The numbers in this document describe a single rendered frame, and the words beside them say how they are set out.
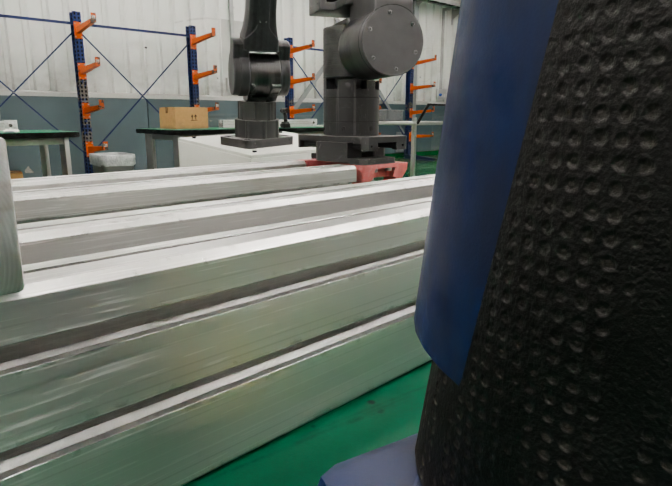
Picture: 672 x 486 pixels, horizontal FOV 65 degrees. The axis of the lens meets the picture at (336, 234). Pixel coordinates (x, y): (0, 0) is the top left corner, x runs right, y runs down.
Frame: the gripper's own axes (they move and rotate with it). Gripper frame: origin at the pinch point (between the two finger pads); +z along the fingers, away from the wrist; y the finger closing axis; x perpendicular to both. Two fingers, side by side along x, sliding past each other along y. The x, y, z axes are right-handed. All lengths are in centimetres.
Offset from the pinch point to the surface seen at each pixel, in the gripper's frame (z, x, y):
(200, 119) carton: -7, 248, -481
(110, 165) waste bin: 34, 145, -467
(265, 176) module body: -6.3, -14.6, 5.1
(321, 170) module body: -6.4, -8.6, 5.0
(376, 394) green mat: 1.9, -22.2, 24.4
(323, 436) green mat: 1.9, -26.3, 25.2
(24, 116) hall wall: -10, 144, -746
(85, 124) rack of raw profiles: 0, 205, -706
